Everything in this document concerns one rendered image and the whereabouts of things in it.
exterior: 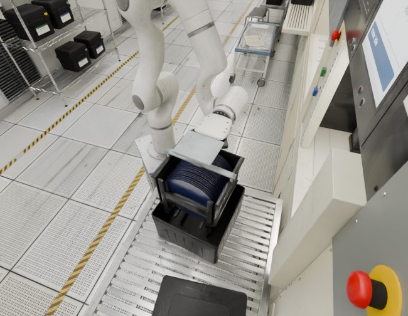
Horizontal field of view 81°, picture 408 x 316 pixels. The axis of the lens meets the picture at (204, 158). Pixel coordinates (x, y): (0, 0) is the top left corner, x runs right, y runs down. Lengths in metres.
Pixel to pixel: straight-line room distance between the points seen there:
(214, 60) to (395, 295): 0.68
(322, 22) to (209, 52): 1.90
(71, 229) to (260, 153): 1.76
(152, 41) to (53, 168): 1.91
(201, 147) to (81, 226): 1.59
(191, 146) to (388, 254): 0.50
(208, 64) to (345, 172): 0.51
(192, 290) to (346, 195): 0.60
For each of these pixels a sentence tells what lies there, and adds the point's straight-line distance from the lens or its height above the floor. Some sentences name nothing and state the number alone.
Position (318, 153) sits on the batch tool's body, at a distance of 1.30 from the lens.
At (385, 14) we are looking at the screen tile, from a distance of 0.70.
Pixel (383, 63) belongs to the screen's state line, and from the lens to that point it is 0.59.
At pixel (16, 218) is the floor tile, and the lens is 2.45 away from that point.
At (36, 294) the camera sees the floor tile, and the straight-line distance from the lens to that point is 2.07.
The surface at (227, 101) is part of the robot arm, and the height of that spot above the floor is 1.26.
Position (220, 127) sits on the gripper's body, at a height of 1.24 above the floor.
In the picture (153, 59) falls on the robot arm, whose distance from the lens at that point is 0.99.
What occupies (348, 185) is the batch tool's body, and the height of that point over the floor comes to 1.40.
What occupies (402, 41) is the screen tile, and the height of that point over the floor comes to 1.57.
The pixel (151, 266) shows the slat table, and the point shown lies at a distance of 1.04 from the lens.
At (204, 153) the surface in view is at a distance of 0.67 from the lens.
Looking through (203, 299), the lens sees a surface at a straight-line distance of 0.89.
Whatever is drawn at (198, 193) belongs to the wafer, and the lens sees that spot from 0.74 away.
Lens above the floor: 1.74
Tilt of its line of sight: 49 degrees down
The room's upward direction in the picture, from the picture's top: straight up
